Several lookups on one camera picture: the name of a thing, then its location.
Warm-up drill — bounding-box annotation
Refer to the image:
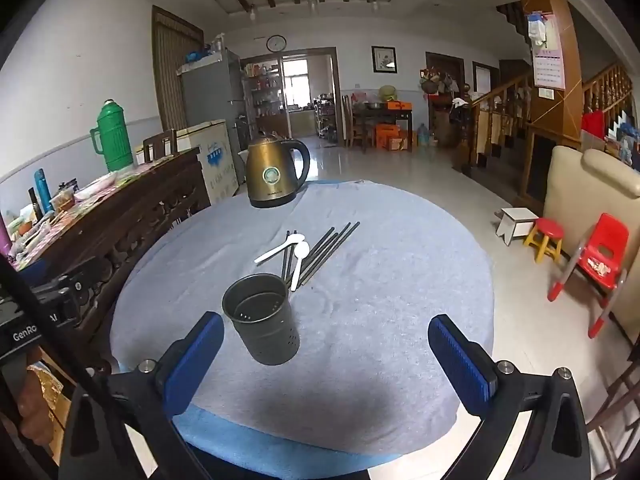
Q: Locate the orange cardboard box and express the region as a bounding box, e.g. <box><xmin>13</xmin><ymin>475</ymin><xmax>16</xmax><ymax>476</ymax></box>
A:
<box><xmin>375</xmin><ymin>124</ymin><xmax>418</xmax><ymax>152</ymax></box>

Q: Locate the framed wall picture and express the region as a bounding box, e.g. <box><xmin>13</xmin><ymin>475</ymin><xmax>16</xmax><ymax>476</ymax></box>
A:
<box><xmin>371</xmin><ymin>46</ymin><xmax>398</xmax><ymax>74</ymax></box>

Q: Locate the blue drinking bottle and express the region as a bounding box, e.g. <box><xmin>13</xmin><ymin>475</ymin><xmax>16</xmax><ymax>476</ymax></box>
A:
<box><xmin>33</xmin><ymin>169</ymin><xmax>54</xmax><ymax>216</ymax></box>

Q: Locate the dark wooden side table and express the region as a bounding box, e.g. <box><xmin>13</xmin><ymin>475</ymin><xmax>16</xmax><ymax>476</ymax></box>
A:
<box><xmin>350</xmin><ymin>102</ymin><xmax>416</xmax><ymax>153</ymax></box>

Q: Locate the pink wall calendar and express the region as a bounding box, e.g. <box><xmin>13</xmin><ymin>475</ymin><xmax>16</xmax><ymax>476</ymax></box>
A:
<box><xmin>531</xmin><ymin>12</ymin><xmax>567</xmax><ymax>91</ymax></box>

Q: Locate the red and yellow stool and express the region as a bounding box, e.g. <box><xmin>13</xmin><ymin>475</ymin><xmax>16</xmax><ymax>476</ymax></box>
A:
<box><xmin>523</xmin><ymin>218</ymin><xmax>565</xmax><ymax>264</ymax></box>

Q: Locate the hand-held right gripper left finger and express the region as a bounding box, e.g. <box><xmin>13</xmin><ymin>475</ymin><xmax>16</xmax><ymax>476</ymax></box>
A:
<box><xmin>59</xmin><ymin>311</ymin><xmax>226</xmax><ymax>480</ymax></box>

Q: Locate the white plastic spoon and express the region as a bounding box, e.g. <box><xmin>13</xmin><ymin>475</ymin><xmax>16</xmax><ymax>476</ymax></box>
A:
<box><xmin>254</xmin><ymin>233</ymin><xmax>307</xmax><ymax>265</ymax></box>

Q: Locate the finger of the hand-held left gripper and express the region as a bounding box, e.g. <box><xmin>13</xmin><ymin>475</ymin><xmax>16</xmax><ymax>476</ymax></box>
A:
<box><xmin>30</xmin><ymin>258</ymin><xmax>108</xmax><ymax>328</ymax></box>

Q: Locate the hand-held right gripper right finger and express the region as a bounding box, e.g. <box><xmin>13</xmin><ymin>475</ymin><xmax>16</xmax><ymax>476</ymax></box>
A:
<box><xmin>427</xmin><ymin>314</ymin><xmax>593</xmax><ymax>480</ymax></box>

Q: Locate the red plastic child chair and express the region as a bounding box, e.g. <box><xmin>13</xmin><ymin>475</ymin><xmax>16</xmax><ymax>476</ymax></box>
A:
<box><xmin>547</xmin><ymin>212</ymin><xmax>630</xmax><ymax>339</ymax></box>

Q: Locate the wooden staircase railing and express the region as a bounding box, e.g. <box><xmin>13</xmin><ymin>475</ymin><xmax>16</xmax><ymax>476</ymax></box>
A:
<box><xmin>462</xmin><ymin>62</ymin><xmax>633</xmax><ymax>201</ymax></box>

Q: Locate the green thermos flask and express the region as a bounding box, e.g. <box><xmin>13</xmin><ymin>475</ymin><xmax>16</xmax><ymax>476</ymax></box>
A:
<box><xmin>90</xmin><ymin>99</ymin><xmax>135</xmax><ymax>173</ymax></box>

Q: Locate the white ceramic spoon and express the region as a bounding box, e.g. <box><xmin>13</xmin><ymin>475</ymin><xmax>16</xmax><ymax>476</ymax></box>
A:
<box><xmin>290</xmin><ymin>241</ymin><xmax>311</xmax><ymax>292</ymax></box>

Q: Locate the dark metal utensil holder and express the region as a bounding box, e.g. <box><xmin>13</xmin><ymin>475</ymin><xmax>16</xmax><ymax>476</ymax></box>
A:
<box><xmin>221</xmin><ymin>273</ymin><xmax>301</xmax><ymax>366</ymax></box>

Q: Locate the carved wooden sideboard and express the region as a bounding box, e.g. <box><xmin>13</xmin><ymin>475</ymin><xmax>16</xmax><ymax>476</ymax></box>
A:
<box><xmin>0</xmin><ymin>147</ymin><xmax>213</xmax><ymax>376</ymax></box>

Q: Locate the grey refrigerator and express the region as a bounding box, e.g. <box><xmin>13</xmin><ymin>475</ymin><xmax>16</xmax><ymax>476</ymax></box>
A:
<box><xmin>177</xmin><ymin>49</ymin><xmax>246</xmax><ymax>161</ymax></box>

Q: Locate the brown wooden door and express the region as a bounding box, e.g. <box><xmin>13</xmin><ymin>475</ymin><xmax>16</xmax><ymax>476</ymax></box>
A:
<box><xmin>151</xmin><ymin>5</ymin><xmax>205</xmax><ymax>133</ymax></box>

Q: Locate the blue-grey table cloth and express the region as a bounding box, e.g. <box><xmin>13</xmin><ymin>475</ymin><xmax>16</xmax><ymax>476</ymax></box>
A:
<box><xmin>109</xmin><ymin>179</ymin><xmax>496</xmax><ymax>478</ymax></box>

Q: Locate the pile of snack packets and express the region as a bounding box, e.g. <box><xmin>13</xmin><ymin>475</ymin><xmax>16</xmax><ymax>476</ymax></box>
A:
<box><xmin>0</xmin><ymin>170</ymin><xmax>151</xmax><ymax>271</ymax></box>

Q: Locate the small white stool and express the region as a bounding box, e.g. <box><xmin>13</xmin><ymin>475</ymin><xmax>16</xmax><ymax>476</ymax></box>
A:
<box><xmin>495</xmin><ymin>207</ymin><xmax>540</xmax><ymax>247</ymax></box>

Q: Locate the brown wooden chair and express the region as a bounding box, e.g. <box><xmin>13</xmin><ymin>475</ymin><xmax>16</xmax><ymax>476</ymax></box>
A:
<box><xmin>585</xmin><ymin>350</ymin><xmax>640</xmax><ymax>480</ymax></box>

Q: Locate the bunch of black chopsticks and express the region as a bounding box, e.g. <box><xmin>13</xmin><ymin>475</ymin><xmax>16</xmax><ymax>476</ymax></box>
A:
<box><xmin>280</xmin><ymin>221</ymin><xmax>361</xmax><ymax>286</ymax></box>

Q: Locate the dark wooden chair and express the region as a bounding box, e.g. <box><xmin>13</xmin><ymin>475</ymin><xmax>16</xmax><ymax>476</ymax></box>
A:
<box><xmin>142</xmin><ymin>129</ymin><xmax>179</xmax><ymax>163</ymax></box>

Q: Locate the white chest freezer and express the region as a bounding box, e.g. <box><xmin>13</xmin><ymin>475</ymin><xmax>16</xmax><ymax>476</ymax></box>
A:
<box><xmin>176</xmin><ymin>119</ymin><xmax>240</xmax><ymax>206</ymax></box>

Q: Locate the gold electric kettle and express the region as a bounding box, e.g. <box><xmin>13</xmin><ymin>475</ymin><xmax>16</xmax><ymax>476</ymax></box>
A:
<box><xmin>244</xmin><ymin>135</ymin><xmax>311</xmax><ymax>209</ymax></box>

